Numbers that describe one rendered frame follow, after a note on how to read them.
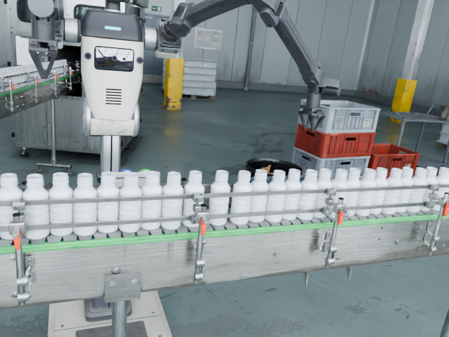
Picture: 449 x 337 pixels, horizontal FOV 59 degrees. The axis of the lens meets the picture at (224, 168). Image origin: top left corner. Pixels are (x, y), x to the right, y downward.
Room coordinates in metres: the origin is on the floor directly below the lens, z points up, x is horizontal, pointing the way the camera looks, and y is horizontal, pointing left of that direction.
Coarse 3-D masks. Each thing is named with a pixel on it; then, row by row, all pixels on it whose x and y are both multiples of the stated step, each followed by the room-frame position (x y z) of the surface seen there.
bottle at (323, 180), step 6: (324, 168) 1.28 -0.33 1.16; (324, 174) 1.25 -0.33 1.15; (330, 174) 1.25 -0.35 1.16; (318, 180) 1.26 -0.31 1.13; (324, 180) 1.25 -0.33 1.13; (324, 186) 1.23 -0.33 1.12; (330, 186) 1.24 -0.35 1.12; (318, 198) 1.24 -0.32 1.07; (324, 198) 1.23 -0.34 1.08; (318, 204) 1.24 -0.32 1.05; (324, 204) 1.24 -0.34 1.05; (318, 216) 1.23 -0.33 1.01; (324, 216) 1.24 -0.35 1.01
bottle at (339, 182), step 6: (336, 174) 1.28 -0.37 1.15; (342, 174) 1.26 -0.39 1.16; (336, 180) 1.27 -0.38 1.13; (342, 180) 1.26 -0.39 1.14; (336, 186) 1.25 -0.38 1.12; (342, 186) 1.25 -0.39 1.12; (348, 186) 1.27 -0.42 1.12; (342, 192) 1.25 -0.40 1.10; (336, 198) 1.25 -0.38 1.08; (330, 216) 1.25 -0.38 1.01
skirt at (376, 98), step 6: (354, 96) 15.98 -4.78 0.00; (360, 96) 15.68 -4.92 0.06; (366, 96) 15.37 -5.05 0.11; (372, 96) 15.07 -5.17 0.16; (378, 96) 14.79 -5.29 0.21; (378, 102) 14.71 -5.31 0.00; (384, 102) 14.45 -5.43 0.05; (390, 102) 14.19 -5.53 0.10; (414, 108) 13.17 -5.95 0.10; (420, 108) 12.95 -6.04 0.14; (426, 108) 12.74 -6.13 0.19; (432, 108) 12.54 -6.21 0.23; (432, 114) 12.48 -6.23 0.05; (438, 114) 12.29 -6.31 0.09
